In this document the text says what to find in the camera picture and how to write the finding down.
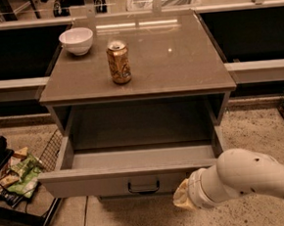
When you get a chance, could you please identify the grey top drawer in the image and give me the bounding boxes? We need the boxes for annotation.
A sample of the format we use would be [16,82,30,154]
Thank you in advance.
[39,126,223,199]

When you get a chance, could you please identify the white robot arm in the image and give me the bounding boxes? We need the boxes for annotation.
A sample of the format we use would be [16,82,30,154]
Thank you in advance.
[173,149,284,210]

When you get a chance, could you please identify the gold soda can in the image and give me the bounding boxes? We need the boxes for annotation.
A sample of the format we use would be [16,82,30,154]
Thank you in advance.
[106,39,131,84]

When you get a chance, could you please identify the green snack bag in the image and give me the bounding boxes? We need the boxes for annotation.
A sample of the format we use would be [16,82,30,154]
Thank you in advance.
[8,155,41,199]

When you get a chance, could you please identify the tan chip bag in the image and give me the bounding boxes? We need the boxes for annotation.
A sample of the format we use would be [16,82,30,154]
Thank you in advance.
[13,147,28,159]

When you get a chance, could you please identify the white ceramic bowl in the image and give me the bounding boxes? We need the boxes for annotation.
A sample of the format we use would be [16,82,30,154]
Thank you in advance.
[59,27,94,56]

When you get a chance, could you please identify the clear plastic bin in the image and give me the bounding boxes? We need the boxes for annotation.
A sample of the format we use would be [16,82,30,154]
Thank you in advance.
[125,0,201,12]

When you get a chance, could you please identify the black drawer handle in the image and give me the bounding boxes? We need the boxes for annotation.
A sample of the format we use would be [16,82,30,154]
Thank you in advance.
[127,180,161,195]

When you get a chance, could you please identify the black wire basket left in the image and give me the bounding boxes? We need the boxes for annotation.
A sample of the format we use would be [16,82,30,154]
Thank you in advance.
[38,130,63,173]

